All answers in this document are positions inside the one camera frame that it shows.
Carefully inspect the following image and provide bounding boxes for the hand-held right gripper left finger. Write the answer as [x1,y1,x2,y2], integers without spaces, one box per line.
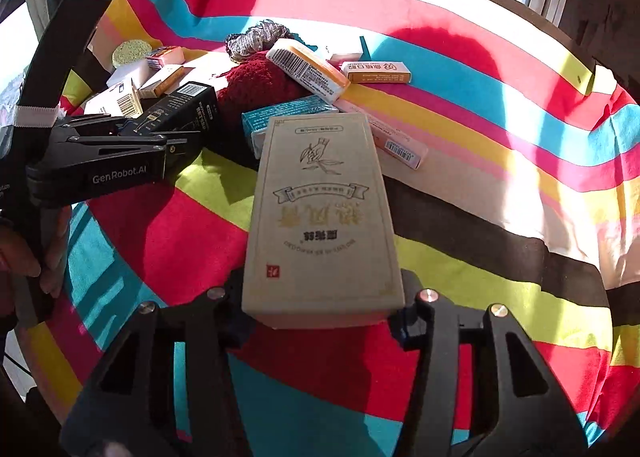
[59,268,256,457]

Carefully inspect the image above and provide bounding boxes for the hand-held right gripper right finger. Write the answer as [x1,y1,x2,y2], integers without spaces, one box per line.
[387,269,589,457]

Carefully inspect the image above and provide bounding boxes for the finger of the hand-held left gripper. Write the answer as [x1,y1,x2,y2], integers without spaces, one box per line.
[164,128,204,174]
[54,114,138,138]

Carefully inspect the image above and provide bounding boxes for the black box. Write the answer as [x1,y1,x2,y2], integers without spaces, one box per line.
[131,81,224,139]

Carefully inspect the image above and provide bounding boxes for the beige tea box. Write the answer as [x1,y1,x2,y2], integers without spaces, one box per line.
[241,112,406,331]

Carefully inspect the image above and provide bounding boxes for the person's left hand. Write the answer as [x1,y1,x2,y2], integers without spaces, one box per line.
[0,206,72,299]

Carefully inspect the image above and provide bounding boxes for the plain white block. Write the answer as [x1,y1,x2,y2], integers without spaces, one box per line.
[106,58,152,88]

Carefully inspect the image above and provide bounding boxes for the small yellow and white box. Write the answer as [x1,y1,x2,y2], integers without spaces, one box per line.
[138,64,185,99]

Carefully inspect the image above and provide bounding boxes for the round yellow sponge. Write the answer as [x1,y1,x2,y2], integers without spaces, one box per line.
[111,39,152,69]

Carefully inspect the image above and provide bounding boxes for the small white and red box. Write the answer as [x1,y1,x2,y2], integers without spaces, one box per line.
[144,45,185,71]

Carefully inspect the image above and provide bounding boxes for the dark red towel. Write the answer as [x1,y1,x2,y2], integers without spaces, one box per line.
[215,50,314,139]

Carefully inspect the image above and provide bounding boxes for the teal box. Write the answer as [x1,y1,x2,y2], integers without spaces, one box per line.
[242,96,341,159]

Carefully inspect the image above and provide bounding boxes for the steel wool scourer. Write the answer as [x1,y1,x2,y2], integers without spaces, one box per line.
[224,20,291,64]

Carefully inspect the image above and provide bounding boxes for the white and orange barcode box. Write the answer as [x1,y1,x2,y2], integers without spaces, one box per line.
[265,38,352,106]

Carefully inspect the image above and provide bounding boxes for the striped colourful tablecloth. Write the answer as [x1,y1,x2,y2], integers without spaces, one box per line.
[14,0,640,450]

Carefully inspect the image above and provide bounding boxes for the long pink box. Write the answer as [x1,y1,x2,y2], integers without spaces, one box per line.
[333,98,430,171]

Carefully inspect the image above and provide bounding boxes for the flat orange box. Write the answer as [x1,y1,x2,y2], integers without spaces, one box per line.
[341,60,414,85]

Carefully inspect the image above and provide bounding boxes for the black strap with white band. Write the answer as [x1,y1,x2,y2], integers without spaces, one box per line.
[14,0,115,129]

